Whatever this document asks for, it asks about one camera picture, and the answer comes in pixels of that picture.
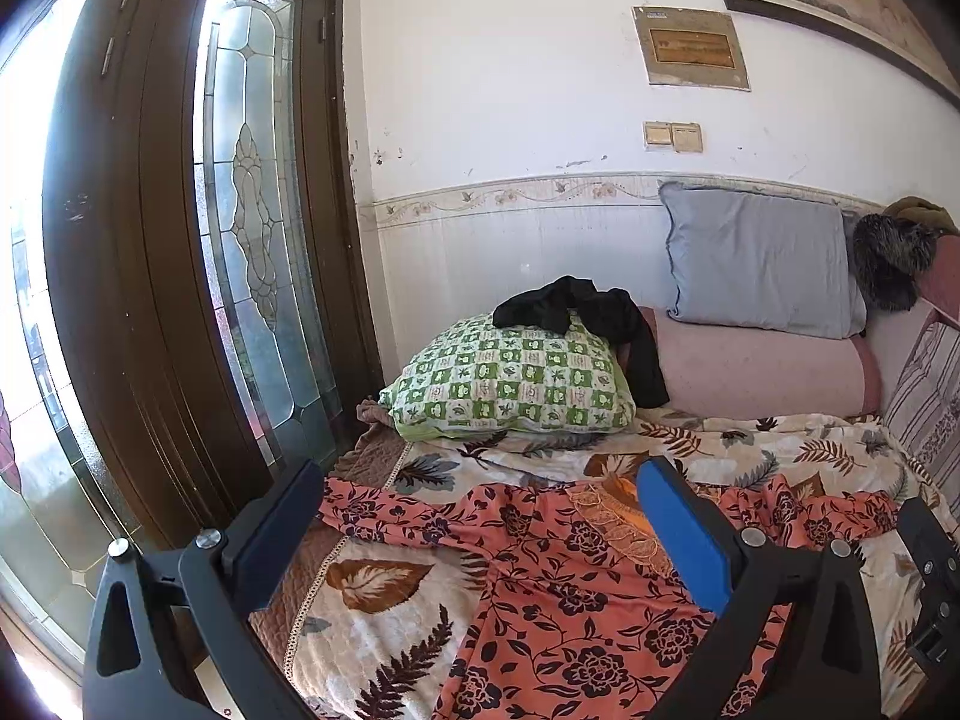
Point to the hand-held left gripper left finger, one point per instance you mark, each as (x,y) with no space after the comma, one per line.
(277,532)

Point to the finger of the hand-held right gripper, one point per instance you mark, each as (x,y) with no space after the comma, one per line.
(926,577)

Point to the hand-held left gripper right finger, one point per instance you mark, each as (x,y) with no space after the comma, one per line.
(682,532)

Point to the orange floral garment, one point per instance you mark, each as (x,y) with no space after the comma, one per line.
(585,562)

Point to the brown quilted bedspread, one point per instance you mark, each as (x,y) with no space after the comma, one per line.
(367,450)

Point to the leaf print blanket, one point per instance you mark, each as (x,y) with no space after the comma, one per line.
(375,637)

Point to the pink bolster cushion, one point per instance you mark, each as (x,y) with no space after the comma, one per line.
(750,371)

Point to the striped sofa cushion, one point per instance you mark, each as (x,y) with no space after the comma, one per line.
(926,390)

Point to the green checked pillow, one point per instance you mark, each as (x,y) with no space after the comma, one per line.
(510,382)

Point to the black garment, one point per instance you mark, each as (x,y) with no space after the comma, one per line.
(592,311)

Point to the grey pillow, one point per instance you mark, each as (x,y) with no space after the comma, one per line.
(765,262)

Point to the dark furry garment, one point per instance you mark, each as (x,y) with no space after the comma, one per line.
(889,262)

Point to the brown wooden glass door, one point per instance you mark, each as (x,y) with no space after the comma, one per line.
(150,240)

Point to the olive brown cloth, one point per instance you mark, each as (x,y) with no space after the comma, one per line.
(922,211)

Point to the stained glass window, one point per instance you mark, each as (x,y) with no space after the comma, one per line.
(41,165)

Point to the beige wall switch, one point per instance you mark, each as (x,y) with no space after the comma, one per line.
(658,136)
(687,138)

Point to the wall plaque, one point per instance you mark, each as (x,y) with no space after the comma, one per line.
(690,49)

